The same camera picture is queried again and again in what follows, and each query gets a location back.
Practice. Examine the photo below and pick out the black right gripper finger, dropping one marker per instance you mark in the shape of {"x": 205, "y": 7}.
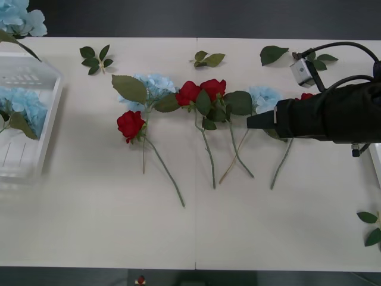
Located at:
{"x": 263, "y": 116}
{"x": 262, "y": 125}

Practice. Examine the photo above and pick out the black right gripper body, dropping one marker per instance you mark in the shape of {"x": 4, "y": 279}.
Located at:
{"x": 300, "y": 119}

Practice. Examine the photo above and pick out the red rose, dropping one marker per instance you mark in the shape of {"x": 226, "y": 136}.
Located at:
{"x": 129, "y": 123}
{"x": 187, "y": 92}
{"x": 306, "y": 97}
{"x": 212, "y": 86}

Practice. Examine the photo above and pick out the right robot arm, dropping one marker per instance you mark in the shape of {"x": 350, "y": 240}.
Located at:
{"x": 354, "y": 113}

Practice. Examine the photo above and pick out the blue flower yellow-tipped stem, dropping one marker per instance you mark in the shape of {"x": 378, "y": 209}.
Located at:
{"x": 263, "y": 95}

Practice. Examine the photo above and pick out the single loose green leaf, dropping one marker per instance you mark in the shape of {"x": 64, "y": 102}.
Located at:
{"x": 271, "y": 55}

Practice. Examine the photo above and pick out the loose green leaf twig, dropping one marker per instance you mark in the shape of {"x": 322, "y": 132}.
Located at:
{"x": 215, "y": 59}
{"x": 87, "y": 53}
{"x": 327, "y": 57}
{"x": 367, "y": 217}

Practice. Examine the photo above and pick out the shallow white box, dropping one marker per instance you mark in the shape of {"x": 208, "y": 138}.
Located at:
{"x": 18, "y": 161}
{"x": 376, "y": 167}

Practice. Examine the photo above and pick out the pale blue flower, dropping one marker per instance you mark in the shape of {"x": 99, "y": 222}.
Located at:
{"x": 154, "y": 85}
{"x": 18, "y": 15}
{"x": 26, "y": 104}

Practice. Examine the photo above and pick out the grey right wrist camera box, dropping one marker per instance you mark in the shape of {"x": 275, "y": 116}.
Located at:
{"x": 300, "y": 71}

